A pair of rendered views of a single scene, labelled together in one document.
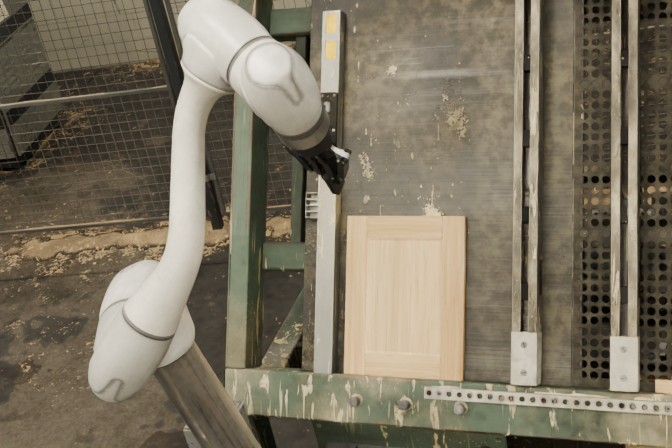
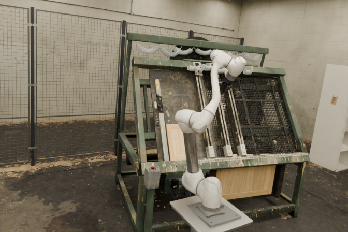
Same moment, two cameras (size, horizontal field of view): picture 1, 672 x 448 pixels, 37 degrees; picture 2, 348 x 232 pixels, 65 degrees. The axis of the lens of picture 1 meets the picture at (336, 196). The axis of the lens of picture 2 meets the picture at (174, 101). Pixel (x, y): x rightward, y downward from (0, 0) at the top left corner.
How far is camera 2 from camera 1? 2.07 m
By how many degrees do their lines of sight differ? 46
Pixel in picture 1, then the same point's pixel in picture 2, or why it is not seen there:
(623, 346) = (228, 147)
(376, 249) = (173, 131)
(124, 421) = (38, 217)
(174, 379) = (193, 136)
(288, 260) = (149, 136)
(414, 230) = not seen: hidden behind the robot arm
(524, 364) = (212, 152)
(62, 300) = not seen: outside the picture
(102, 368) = (203, 122)
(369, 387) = (179, 162)
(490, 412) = (206, 164)
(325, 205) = (161, 121)
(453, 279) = not seen: hidden behind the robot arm
